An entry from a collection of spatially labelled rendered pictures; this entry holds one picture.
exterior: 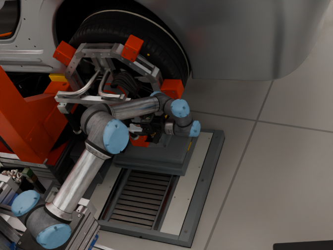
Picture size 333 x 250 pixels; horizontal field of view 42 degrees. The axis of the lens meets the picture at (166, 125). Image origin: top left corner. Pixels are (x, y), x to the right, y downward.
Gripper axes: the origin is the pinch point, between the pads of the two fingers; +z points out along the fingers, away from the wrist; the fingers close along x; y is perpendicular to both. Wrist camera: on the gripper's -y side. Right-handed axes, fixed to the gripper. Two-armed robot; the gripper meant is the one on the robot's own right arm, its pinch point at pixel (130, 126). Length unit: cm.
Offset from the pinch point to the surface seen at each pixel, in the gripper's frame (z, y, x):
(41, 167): 81, -49, 0
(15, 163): 102, -48, 1
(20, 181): 69, -27, 24
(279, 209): -63, -83, -15
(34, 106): 66, -3, -10
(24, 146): 68, -14, 9
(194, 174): -8, -75, -26
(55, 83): 76, -15, -41
